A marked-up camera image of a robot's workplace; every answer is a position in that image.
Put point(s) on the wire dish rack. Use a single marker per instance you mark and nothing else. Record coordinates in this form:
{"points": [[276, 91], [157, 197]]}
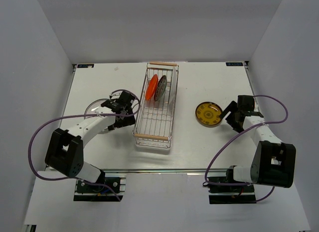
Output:
{"points": [[154, 125]]}

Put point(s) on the aluminium table rail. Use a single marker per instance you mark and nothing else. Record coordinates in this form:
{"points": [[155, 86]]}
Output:
{"points": [[201, 171]]}

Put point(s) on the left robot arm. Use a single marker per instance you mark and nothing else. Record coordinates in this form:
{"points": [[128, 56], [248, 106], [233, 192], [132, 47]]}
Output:
{"points": [[65, 152]]}

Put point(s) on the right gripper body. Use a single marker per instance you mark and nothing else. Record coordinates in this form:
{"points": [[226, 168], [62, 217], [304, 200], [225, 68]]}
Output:
{"points": [[237, 126]]}

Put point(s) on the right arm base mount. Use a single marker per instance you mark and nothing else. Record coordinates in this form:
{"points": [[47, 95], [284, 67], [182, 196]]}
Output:
{"points": [[227, 195]]}

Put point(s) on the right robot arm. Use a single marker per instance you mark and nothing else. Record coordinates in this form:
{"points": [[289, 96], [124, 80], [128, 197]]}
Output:
{"points": [[274, 161]]}

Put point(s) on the orange plate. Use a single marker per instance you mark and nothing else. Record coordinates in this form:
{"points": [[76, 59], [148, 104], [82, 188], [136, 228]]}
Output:
{"points": [[152, 87]]}

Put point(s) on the yellow patterned plate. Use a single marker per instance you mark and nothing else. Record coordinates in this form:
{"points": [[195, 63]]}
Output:
{"points": [[208, 114]]}

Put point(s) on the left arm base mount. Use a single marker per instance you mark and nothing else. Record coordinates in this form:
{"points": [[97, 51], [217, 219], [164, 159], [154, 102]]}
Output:
{"points": [[88, 193]]}

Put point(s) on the large white plate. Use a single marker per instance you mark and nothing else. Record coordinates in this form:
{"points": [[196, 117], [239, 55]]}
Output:
{"points": [[94, 108], [172, 96]]}

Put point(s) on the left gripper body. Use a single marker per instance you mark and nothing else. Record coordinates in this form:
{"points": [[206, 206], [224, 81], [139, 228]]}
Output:
{"points": [[127, 121]]}

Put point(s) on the dark patterned plate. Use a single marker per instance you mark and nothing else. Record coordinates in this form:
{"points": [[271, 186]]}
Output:
{"points": [[160, 90]]}

